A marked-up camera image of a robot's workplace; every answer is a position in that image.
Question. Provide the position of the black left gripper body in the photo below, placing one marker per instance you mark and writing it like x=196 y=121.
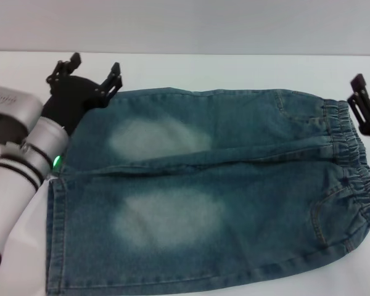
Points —
x=69 y=98

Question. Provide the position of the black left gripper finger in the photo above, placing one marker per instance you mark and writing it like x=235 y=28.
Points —
x=61 y=69
x=111 y=84

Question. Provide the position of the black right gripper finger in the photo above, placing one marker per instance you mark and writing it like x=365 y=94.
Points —
x=368 y=108

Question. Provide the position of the blue denim shorts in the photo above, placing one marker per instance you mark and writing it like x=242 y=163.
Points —
x=203 y=185

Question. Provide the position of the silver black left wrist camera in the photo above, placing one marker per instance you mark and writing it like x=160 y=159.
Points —
x=15 y=103

